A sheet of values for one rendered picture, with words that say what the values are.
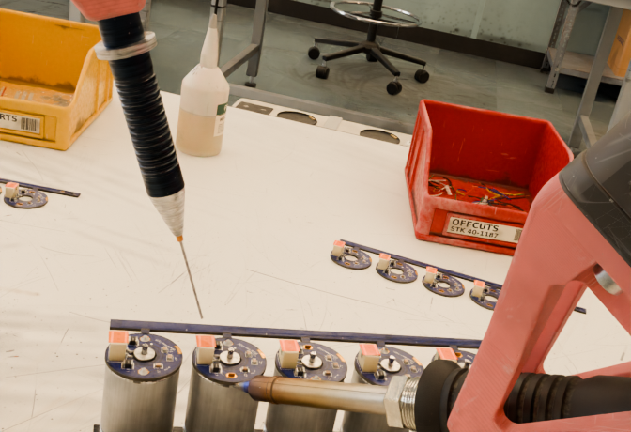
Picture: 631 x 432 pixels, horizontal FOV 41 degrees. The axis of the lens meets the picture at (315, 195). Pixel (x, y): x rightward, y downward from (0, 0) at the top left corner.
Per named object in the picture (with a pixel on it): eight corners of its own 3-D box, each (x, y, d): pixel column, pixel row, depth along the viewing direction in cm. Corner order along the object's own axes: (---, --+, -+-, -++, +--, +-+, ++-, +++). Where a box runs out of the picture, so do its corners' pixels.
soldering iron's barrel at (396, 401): (244, 421, 26) (426, 445, 22) (234, 373, 26) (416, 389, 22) (273, 401, 27) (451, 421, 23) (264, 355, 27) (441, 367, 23)
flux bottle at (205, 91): (230, 154, 61) (248, 20, 57) (192, 160, 59) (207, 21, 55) (204, 137, 63) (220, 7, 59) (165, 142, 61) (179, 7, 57)
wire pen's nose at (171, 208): (159, 230, 25) (146, 185, 24) (195, 221, 25) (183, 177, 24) (160, 247, 24) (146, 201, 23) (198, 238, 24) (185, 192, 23)
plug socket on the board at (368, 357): (383, 373, 29) (387, 357, 28) (359, 372, 28) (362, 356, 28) (377, 359, 29) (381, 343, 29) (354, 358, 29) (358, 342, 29)
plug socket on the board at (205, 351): (220, 365, 27) (223, 348, 27) (193, 364, 27) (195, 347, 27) (219, 351, 28) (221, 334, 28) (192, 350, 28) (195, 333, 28)
